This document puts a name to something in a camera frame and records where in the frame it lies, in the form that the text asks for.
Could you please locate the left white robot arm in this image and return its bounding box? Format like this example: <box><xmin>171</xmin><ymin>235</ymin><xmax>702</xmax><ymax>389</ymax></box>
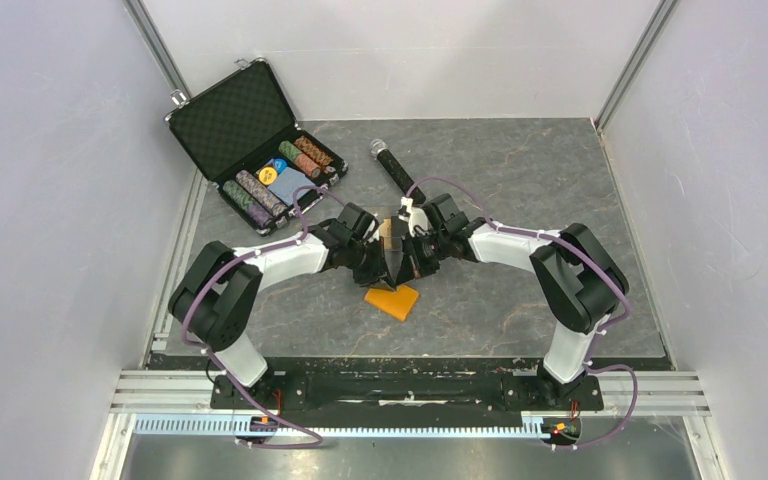
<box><xmin>168</xmin><ymin>203</ymin><xmax>396</xmax><ymax>408</ymax></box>

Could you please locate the grey slotted cable duct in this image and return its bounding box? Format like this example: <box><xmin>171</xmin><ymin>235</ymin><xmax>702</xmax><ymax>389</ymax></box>
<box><xmin>132</xmin><ymin>413</ymin><xmax>584</xmax><ymax>439</ymax></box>

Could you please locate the green purple chip stack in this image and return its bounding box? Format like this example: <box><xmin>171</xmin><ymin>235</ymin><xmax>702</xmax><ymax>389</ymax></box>
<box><xmin>221</xmin><ymin>181</ymin><xmax>272</xmax><ymax>228</ymax></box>

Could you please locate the black poker chip case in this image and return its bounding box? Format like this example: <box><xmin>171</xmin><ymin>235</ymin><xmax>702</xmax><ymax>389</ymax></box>
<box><xmin>165</xmin><ymin>58</ymin><xmax>348</xmax><ymax>236</ymax></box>

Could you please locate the purple patterned chip stack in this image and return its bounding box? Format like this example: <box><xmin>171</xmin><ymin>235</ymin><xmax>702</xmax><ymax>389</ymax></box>
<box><xmin>235</xmin><ymin>170</ymin><xmax>288</xmax><ymax>217</ymax></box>

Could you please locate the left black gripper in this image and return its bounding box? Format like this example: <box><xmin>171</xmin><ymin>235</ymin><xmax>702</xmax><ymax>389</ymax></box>
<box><xmin>345</xmin><ymin>236</ymin><xmax>396</xmax><ymax>293</ymax></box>

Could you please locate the gold card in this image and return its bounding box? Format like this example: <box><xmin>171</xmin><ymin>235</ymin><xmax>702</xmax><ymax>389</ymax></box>
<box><xmin>378</xmin><ymin>218</ymin><xmax>402</xmax><ymax>252</ymax></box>

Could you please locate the black glitter cylinder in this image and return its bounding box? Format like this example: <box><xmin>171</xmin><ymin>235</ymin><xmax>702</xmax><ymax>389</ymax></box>
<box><xmin>370</xmin><ymin>139</ymin><xmax>426</xmax><ymax>204</ymax></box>

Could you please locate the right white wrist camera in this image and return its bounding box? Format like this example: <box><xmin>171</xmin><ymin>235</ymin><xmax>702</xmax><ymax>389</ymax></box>
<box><xmin>397</xmin><ymin>197</ymin><xmax>429</xmax><ymax>237</ymax></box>

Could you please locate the green red chip stack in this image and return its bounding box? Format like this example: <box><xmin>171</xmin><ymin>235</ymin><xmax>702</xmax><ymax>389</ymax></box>
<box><xmin>278</xmin><ymin>141</ymin><xmax>321</xmax><ymax>179</ymax></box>

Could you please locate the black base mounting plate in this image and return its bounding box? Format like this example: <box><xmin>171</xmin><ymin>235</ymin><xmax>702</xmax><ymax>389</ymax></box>
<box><xmin>248</xmin><ymin>357</ymin><xmax>604</xmax><ymax>429</ymax></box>

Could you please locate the yellow poker chip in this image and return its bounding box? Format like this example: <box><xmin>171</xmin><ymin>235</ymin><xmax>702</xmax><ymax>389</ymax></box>
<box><xmin>257</xmin><ymin>165</ymin><xmax>278</xmax><ymax>186</ymax></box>

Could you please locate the blue card deck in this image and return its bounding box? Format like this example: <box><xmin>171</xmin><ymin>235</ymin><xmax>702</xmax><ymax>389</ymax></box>
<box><xmin>268</xmin><ymin>167</ymin><xmax>313</xmax><ymax>206</ymax></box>

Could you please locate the brown patterned chip stack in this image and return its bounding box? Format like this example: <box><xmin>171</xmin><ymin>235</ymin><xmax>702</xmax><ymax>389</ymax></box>
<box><xmin>293</xmin><ymin>136</ymin><xmax>333</xmax><ymax>169</ymax></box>

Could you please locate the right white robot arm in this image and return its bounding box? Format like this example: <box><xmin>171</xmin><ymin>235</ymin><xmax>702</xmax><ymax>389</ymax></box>
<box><xmin>395</xmin><ymin>194</ymin><xmax>628</xmax><ymax>408</ymax></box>

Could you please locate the orange leather card holder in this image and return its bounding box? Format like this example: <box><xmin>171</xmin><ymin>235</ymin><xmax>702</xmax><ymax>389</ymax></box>
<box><xmin>364</xmin><ymin>285</ymin><xmax>420</xmax><ymax>322</ymax></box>

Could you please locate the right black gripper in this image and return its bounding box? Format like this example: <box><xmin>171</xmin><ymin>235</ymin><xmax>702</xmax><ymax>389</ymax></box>
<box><xmin>396</xmin><ymin>230</ymin><xmax>451</xmax><ymax>286</ymax></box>

